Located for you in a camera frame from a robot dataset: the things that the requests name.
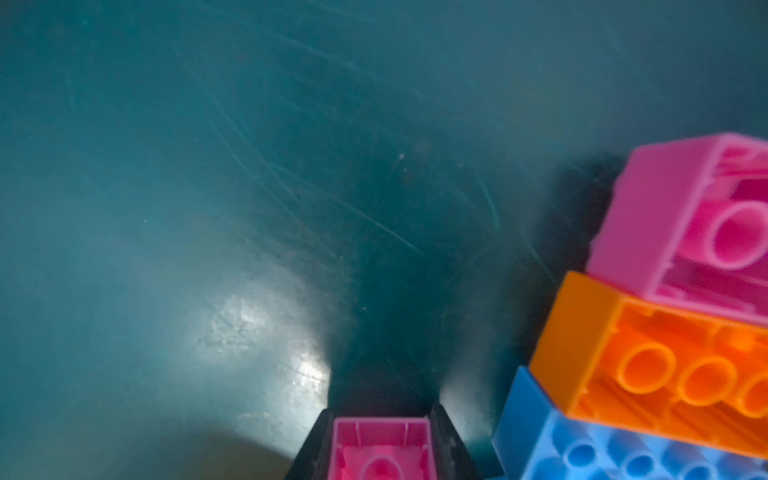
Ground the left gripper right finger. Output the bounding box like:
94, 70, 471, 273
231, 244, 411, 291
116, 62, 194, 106
429, 403, 483, 480

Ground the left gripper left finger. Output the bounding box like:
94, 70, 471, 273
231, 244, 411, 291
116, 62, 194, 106
284, 409, 334, 480

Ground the magenta lego brick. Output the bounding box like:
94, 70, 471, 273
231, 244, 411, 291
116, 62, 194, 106
327, 417, 438, 480
586, 133, 767, 326

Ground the blue lego brick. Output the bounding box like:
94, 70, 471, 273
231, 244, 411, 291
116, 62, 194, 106
492, 366, 767, 480

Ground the orange lego brick cluster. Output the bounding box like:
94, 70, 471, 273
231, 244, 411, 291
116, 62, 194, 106
529, 272, 767, 459

